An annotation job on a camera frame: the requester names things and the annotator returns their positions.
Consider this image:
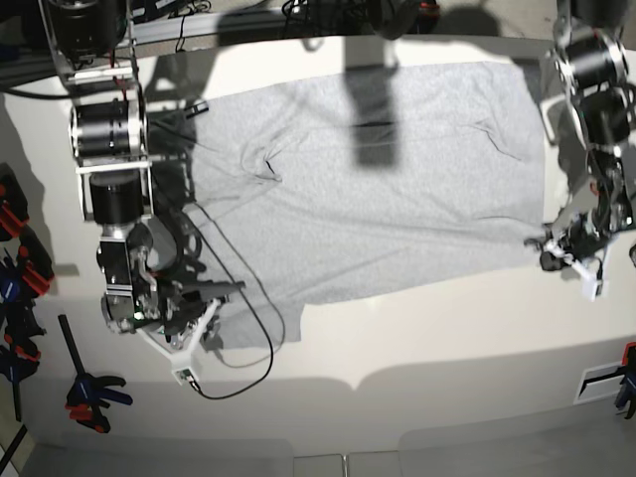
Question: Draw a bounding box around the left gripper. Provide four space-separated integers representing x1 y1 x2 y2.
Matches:
524 211 612 278

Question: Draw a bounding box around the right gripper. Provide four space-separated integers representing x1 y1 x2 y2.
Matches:
133 280 245 371

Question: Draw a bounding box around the grey T-shirt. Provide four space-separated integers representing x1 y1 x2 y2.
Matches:
152 61 545 350

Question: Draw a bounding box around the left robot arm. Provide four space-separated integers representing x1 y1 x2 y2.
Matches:
525 1 635 272

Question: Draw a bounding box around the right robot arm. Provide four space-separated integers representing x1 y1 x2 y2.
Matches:
40 1 236 382

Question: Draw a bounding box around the white label plate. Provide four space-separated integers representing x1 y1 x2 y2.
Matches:
573 362 622 405

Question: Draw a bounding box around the clamp with long black bar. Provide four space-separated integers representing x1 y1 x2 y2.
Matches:
58 314 133 434

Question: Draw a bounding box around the blue clamp right edge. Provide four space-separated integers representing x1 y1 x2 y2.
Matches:
614 342 636 420

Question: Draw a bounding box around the orange black clamp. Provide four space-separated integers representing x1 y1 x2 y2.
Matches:
17 235 55 299
1 174 30 242

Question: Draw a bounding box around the blue black clamp left edge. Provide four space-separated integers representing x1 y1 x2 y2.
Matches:
1 256 46 422

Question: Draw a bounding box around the upper orange black clamp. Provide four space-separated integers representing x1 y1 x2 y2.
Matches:
1 174 30 242

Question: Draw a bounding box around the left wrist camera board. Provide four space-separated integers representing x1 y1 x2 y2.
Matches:
581 277 610 302

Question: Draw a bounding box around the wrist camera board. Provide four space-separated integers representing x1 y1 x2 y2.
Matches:
171 367 199 387
581 277 610 302

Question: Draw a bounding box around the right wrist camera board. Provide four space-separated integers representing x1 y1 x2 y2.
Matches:
171 367 199 387

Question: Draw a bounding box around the black camera cable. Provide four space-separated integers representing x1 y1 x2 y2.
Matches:
186 201 287 399

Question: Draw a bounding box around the black camera mount top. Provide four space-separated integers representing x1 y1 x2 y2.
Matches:
365 0 440 40

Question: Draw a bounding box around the aluminium rail top left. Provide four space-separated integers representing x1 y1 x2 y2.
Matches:
134 9 285 45

